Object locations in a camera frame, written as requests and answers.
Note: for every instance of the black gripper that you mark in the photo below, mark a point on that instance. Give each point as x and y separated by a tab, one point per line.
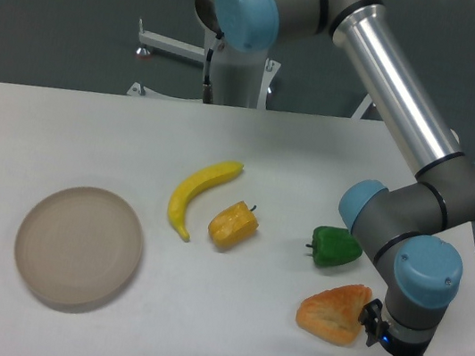
395	338

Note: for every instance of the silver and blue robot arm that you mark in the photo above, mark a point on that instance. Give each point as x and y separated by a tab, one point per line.
398	230

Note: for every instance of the green bell pepper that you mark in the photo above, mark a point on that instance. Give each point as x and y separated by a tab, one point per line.
332	246

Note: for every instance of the yellow bell pepper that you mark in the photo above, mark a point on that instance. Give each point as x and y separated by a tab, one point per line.
233	225

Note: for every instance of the golden triangular pastry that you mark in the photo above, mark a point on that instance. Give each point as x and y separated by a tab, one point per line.
333	315

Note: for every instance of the yellow banana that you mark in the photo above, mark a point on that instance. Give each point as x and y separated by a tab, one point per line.
192	186

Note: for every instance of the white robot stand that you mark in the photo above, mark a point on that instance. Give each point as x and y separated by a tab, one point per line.
229	77

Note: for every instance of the beige round plate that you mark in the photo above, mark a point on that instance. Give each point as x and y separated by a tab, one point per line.
77	249

